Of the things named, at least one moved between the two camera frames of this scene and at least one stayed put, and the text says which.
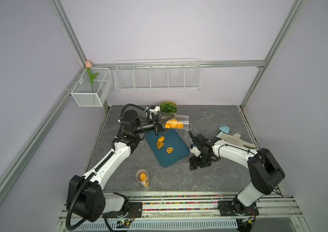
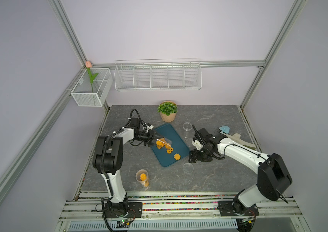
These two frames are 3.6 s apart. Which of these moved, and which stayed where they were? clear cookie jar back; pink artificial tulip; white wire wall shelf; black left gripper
Moved: black left gripper; clear cookie jar back
Stayed: pink artificial tulip; white wire wall shelf
